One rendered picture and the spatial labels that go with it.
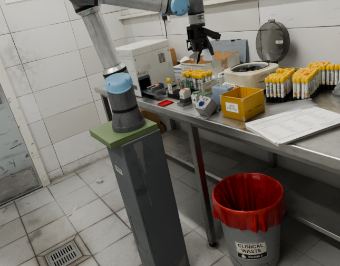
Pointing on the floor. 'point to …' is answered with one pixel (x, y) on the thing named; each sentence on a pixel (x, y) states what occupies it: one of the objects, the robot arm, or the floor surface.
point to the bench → (333, 205)
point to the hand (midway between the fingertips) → (206, 65)
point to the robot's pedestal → (149, 200)
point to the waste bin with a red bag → (250, 217)
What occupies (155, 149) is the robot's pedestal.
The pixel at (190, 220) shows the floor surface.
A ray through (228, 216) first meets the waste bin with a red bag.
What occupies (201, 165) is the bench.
